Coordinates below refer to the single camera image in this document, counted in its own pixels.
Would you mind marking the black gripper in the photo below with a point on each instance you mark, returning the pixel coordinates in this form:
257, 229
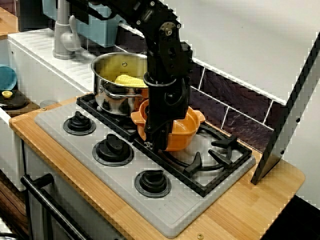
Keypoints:
165, 105

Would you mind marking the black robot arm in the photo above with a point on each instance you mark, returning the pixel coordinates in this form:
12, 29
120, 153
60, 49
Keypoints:
165, 45

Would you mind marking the black stove knob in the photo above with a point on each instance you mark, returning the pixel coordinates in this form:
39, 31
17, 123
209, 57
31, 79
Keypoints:
78, 123
113, 148
153, 182

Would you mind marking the stainless steel pot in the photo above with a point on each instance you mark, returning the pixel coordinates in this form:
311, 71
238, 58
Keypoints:
117, 100

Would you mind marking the grey stove top plate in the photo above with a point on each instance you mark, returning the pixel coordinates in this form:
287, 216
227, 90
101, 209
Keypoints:
175, 207

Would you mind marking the black burner grate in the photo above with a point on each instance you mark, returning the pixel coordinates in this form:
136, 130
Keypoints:
90, 105
193, 167

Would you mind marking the yellow corn cob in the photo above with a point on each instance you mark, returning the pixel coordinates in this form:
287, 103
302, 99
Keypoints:
130, 80

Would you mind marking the dark tile backsplash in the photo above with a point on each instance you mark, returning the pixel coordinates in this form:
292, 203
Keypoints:
225, 95

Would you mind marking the white oven door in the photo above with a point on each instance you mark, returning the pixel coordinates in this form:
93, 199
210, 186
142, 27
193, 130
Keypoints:
75, 195

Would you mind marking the black edged side panel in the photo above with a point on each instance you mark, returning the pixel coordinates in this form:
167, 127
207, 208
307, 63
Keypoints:
275, 150

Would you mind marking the wooden kitchen countertop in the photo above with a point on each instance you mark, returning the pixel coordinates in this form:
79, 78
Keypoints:
250, 212

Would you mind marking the light blue box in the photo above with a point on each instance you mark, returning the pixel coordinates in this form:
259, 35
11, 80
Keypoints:
100, 32

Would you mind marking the white kitchen back panel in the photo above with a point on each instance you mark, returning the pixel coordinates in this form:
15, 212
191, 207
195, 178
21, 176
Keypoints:
237, 37

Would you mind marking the grey toy faucet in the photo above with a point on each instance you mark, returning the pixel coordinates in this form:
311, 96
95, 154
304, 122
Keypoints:
62, 37

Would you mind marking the white sink unit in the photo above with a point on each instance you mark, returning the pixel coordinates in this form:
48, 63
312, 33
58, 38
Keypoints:
37, 62

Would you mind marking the dark round lid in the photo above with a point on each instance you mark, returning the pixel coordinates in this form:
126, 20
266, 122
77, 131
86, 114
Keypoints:
17, 101

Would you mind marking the small yellow cup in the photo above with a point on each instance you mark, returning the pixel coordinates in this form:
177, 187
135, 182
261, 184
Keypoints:
7, 94

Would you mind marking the blue plate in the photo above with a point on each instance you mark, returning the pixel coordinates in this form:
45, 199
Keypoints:
7, 77

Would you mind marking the black box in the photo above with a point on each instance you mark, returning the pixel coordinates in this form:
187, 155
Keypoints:
35, 15

